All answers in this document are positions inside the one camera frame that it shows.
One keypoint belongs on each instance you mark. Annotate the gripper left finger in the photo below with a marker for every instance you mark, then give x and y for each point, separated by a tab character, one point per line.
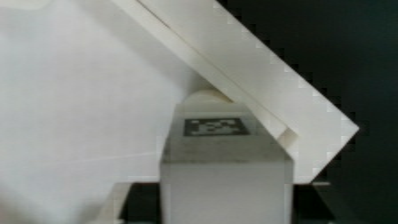
132	204

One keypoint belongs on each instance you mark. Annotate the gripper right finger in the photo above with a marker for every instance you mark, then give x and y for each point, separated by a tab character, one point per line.
318	205

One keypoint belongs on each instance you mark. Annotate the white table leg with tag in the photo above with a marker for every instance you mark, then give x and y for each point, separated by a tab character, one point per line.
226	169

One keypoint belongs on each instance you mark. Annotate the white square tabletop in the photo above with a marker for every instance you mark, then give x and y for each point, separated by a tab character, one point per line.
91	83

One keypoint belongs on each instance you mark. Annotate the white obstacle fence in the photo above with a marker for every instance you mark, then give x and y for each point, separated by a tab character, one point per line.
318	127

